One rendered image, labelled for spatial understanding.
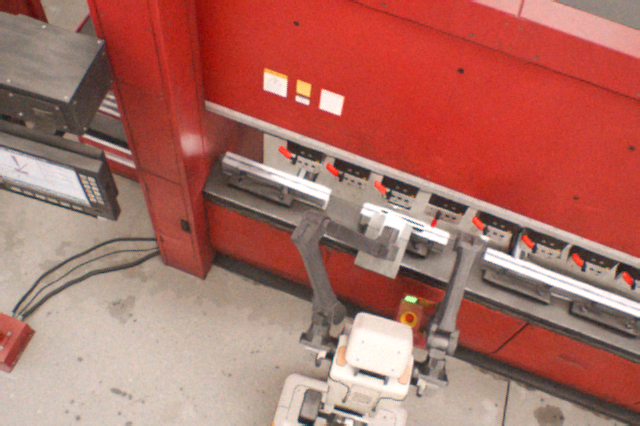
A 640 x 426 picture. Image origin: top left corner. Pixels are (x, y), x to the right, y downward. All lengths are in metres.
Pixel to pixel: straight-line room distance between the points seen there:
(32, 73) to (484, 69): 1.31
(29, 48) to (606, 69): 1.64
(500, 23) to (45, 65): 1.30
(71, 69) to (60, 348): 2.02
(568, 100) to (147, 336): 2.52
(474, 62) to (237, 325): 2.20
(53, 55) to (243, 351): 2.05
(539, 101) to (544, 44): 0.24
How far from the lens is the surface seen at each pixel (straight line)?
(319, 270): 2.27
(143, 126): 2.62
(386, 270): 2.80
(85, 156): 2.36
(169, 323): 3.75
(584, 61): 1.94
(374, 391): 2.43
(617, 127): 2.14
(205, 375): 3.66
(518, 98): 2.10
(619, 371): 3.42
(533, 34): 1.90
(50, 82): 2.11
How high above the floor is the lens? 3.54
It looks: 62 degrees down
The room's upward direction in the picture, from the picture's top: 11 degrees clockwise
